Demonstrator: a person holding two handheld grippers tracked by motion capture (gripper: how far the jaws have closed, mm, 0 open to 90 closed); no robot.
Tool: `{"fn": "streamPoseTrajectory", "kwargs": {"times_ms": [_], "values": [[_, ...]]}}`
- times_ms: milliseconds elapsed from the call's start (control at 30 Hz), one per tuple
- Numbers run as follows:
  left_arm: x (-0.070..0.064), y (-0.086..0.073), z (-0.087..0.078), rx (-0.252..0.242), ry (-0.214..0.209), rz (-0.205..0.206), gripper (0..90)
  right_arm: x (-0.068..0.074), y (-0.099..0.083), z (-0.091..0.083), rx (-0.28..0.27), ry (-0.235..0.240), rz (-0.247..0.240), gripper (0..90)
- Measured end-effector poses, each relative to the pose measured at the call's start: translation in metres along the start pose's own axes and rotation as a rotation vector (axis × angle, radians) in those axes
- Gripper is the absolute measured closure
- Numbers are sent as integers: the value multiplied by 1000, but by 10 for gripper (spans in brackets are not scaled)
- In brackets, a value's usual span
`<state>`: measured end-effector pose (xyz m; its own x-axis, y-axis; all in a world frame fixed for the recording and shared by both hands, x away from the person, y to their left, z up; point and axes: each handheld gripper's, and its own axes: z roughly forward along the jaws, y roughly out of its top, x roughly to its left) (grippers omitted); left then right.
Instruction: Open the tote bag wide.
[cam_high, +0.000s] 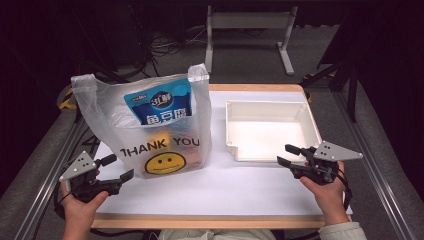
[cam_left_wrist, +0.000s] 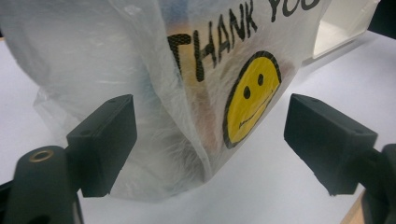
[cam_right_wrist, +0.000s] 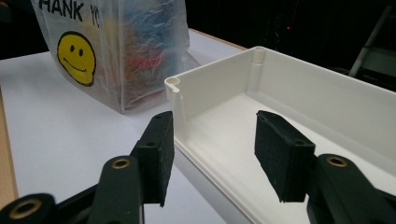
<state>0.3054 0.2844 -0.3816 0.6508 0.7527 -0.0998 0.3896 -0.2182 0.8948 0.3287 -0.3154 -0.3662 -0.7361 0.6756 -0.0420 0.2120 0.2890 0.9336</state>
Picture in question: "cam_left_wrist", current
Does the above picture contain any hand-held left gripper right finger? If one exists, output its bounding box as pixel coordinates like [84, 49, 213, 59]
[283, 92, 378, 197]

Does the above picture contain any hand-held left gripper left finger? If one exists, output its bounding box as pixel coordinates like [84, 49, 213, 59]
[65, 93, 138, 198]

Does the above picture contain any clear plastic shopping bag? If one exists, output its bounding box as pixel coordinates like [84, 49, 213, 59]
[0, 0, 332, 203]

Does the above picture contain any white plastic tray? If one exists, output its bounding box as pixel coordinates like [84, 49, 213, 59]
[311, 0, 383, 61]

